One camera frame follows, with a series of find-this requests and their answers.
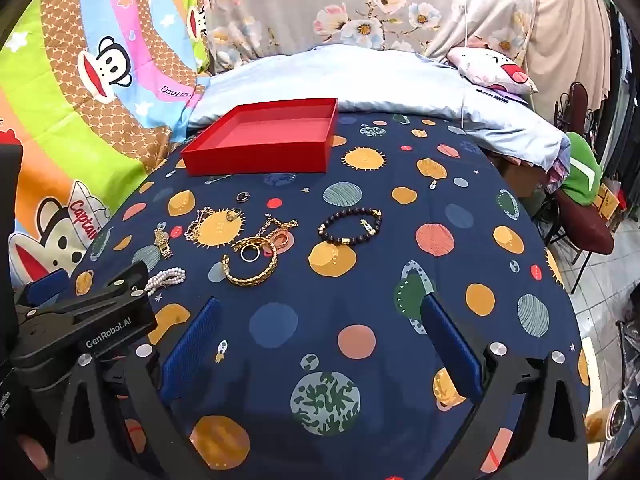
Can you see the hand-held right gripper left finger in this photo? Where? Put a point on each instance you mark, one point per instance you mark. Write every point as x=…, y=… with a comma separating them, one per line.
x=192, y=345

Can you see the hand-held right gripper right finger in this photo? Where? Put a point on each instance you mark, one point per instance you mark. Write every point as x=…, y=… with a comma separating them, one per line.
x=450, y=350

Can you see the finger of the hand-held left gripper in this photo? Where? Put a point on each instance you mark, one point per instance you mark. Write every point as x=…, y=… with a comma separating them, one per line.
x=47, y=285
x=122, y=282

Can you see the gold bangle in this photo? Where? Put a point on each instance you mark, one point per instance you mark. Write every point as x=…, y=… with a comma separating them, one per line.
x=250, y=280

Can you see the red tray box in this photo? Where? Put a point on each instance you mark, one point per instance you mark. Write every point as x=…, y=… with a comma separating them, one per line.
x=260, y=157

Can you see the person's left hand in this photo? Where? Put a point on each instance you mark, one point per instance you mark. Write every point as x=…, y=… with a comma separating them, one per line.
x=31, y=452

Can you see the dark blue planet-print blanket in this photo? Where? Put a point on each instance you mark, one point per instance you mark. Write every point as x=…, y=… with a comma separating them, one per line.
x=350, y=280

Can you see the colourful cartoon monkey sheet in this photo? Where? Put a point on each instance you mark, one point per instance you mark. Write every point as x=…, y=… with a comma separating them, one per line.
x=75, y=125

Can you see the paper cup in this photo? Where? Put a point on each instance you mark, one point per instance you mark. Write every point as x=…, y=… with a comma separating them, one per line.
x=610, y=420

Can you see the dark metal chair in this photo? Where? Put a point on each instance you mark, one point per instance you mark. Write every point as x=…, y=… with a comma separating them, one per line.
x=590, y=232

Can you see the green cushion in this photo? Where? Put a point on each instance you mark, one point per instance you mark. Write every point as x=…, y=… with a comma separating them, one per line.
x=582, y=160

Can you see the black pen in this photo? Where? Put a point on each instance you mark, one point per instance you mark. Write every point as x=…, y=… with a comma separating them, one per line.
x=492, y=95

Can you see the light blue quilt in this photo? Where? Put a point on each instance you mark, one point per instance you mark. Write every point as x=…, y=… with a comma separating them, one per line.
x=390, y=80

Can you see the white printed pillow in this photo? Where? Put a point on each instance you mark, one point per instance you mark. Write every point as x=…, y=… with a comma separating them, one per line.
x=480, y=62

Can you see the dark hanging clothes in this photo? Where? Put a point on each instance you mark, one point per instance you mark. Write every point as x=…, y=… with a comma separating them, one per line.
x=625, y=60

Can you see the beige curtain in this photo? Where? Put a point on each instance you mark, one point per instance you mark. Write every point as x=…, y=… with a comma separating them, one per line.
x=565, y=20

